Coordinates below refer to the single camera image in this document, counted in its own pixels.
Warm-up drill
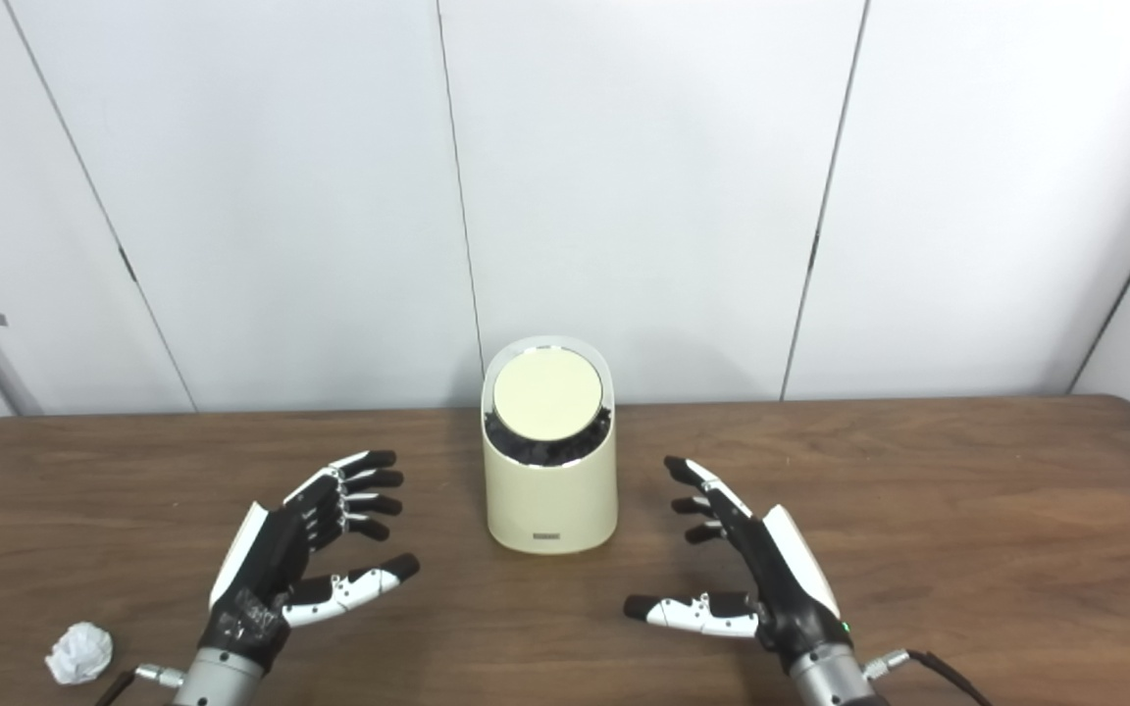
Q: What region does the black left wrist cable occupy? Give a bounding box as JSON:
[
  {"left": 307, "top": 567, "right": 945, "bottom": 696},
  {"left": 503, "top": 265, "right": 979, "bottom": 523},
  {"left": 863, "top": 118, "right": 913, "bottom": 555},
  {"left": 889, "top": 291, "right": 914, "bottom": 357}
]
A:
[{"left": 94, "top": 664, "right": 185, "bottom": 706}]

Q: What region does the cream-colored bin body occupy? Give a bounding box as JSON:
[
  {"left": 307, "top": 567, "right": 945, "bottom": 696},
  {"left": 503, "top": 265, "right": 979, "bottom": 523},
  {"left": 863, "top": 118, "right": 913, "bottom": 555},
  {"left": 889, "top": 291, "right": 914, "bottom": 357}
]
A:
[{"left": 481, "top": 335, "right": 620, "bottom": 556}]

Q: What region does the white paper ball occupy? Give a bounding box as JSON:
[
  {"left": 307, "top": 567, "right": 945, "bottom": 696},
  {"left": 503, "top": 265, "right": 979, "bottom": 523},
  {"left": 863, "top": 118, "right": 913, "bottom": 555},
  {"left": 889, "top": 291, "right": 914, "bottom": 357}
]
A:
[{"left": 45, "top": 622, "right": 115, "bottom": 685}]

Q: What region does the black bin liner bag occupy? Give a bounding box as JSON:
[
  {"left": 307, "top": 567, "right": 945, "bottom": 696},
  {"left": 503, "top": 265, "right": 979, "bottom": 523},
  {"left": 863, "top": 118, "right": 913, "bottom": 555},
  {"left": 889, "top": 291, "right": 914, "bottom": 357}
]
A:
[{"left": 484, "top": 407, "right": 613, "bottom": 468}]

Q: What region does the round cream bin lid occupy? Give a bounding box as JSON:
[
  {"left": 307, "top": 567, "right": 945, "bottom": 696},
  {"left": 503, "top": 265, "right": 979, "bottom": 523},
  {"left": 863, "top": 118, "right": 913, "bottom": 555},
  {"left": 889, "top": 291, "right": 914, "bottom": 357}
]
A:
[{"left": 492, "top": 347, "right": 604, "bottom": 442}]

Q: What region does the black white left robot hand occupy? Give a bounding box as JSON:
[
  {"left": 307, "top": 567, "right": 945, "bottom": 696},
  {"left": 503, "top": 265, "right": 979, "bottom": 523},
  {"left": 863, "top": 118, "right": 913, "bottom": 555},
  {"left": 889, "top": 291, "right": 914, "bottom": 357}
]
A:
[{"left": 197, "top": 449, "right": 421, "bottom": 673}]

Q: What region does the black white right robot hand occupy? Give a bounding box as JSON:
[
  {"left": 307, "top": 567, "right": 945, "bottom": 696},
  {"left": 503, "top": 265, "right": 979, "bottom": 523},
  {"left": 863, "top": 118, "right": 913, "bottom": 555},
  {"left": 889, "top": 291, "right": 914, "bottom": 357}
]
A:
[{"left": 623, "top": 455, "right": 855, "bottom": 673}]

